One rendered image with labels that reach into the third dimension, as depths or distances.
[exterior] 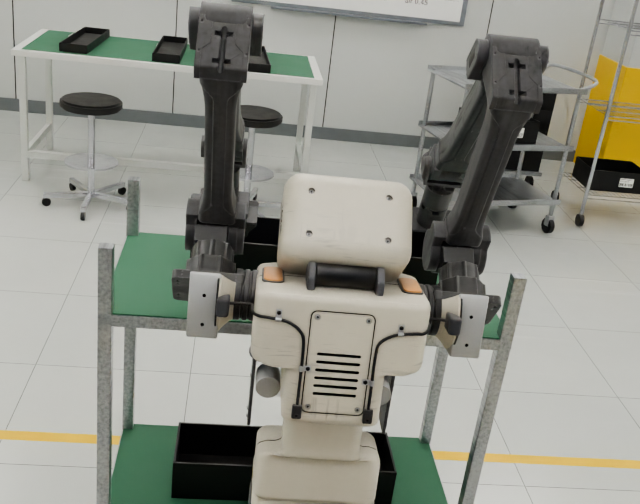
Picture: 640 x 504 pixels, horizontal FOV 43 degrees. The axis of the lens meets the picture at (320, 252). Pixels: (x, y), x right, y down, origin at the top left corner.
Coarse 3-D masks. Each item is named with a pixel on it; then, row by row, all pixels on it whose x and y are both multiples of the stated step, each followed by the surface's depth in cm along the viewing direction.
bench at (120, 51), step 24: (24, 48) 469; (48, 48) 477; (96, 48) 493; (120, 48) 501; (144, 48) 510; (24, 72) 473; (48, 72) 537; (192, 72) 477; (288, 72) 492; (312, 72) 501; (24, 96) 478; (48, 96) 544; (312, 96) 491; (24, 120) 484; (48, 120) 550; (312, 120) 497; (24, 144) 490; (48, 144) 557; (24, 168) 496; (168, 168) 503; (192, 168) 504
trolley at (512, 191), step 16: (560, 64) 517; (432, 80) 498; (448, 80) 474; (464, 80) 475; (544, 80) 505; (592, 80) 486; (464, 96) 460; (576, 112) 488; (432, 128) 505; (448, 128) 510; (528, 144) 496; (544, 144) 500; (560, 144) 505; (416, 160) 519; (416, 176) 522; (512, 176) 550; (560, 176) 504; (416, 192) 527; (496, 192) 516; (512, 192) 520; (528, 192) 523; (544, 224) 518
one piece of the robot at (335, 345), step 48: (240, 288) 132; (288, 288) 125; (336, 288) 128; (384, 288) 131; (432, 288) 137; (288, 336) 126; (336, 336) 126; (384, 336) 127; (288, 384) 129; (336, 384) 129; (288, 432) 139; (336, 432) 139; (288, 480) 143; (336, 480) 143
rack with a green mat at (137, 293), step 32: (128, 192) 203; (128, 224) 207; (128, 256) 196; (160, 256) 198; (128, 288) 181; (160, 288) 183; (512, 288) 175; (128, 320) 171; (160, 320) 171; (512, 320) 178; (128, 352) 222; (128, 384) 226; (128, 416) 230; (480, 416) 189; (128, 448) 224; (160, 448) 226; (416, 448) 239; (480, 448) 191; (96, 480) 187; (128, 480) 212; (160, 480) 214; (416, 480) 226
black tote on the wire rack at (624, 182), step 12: (576, 168) 560; (588, 168) 541; (600, 168) 566; (612, 168) 567; (624, 168) 567; (636, 168) 557; (600, 180) 538; (612, 180) 538; (624, 180) 539; (636, 180) 540; (624, 192) 542; (636, 192) 543
